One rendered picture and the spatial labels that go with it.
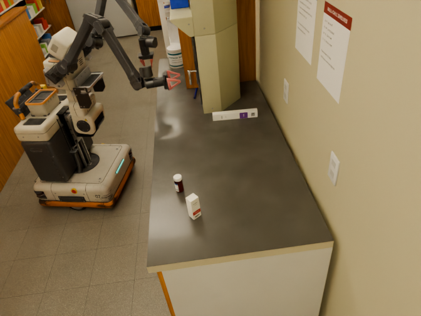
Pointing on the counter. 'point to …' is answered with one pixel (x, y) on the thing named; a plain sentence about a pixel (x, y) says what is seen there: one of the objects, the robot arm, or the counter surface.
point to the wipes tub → (175, 56)
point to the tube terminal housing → (217, 52)
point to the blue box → (178, 4)
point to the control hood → (183, 19)
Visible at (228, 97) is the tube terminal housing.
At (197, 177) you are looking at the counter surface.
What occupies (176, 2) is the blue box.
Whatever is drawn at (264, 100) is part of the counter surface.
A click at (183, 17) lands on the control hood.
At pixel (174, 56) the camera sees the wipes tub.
